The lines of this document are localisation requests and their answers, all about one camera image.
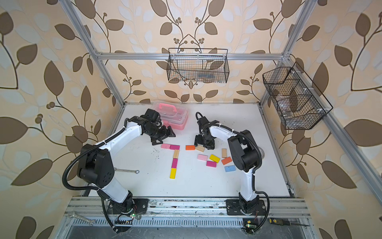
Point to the right wire basket black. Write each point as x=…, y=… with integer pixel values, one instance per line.
x=298, y=101

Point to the orange block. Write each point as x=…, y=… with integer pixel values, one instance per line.
x=190, y=147

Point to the back wire basket black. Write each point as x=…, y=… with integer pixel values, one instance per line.
x=207, y=65

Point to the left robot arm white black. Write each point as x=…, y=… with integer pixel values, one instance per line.
x=95, y=165

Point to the blue block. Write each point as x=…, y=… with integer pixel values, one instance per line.
x=230, y=168

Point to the wire basket black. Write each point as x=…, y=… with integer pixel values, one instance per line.
x=298, y=101
x=207, y=65

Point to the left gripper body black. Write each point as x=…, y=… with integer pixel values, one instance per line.
x=156, y=133

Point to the pink plastic toolbox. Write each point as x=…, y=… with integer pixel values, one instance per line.
x=171, y=114

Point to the red-orange block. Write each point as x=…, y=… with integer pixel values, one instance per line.
x=226, y=160

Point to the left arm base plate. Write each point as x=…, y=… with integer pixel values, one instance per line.
x=129, y=206

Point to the light pink block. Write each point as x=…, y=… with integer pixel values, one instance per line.
x=165, y=146
x=202, y=157

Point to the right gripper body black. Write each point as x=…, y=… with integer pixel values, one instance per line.
x=207, y=142

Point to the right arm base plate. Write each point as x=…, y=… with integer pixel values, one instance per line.
x=240, y=207

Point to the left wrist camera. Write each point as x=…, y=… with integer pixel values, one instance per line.
x=153, y=114

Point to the yellow black screwdriver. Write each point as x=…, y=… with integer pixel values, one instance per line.
x=282, y=222

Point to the small silver wrench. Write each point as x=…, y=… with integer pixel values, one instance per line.
x=126, y=170

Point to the yellow block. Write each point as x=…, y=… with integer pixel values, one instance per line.
x=173, y=173
x=214, y=158

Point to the magenta block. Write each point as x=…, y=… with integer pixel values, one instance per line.
x=211, y=164
x=174, y=163
x=174, y=147

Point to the wooden block upright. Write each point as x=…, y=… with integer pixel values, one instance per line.
x=224, y=153

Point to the wooden block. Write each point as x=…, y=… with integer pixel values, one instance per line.
x=224, y=153
x=200, y=148
x=176, y=154

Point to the large silver wrench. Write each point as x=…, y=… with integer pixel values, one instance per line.
x=79, y=217

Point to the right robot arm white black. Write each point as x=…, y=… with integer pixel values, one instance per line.
x=245, y=153

